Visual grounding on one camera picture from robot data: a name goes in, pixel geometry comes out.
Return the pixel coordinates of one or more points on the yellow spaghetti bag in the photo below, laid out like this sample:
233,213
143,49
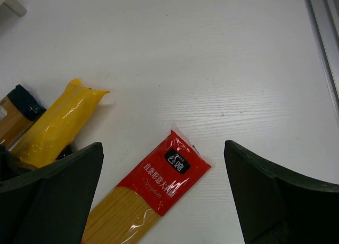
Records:
59,125

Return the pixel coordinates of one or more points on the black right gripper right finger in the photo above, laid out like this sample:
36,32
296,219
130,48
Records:
278,205

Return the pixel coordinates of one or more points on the aluminium frame rail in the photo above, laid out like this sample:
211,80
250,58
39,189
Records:
323,15

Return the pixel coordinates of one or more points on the white two-tier shelf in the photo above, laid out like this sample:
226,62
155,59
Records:
15,6

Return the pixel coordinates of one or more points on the red spaghetti bag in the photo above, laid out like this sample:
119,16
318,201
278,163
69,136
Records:
147,193

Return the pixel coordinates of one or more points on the blue spaghetti bag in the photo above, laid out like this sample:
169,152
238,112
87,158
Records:
19,111

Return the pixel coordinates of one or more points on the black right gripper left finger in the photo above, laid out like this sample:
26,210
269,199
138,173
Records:
51,204

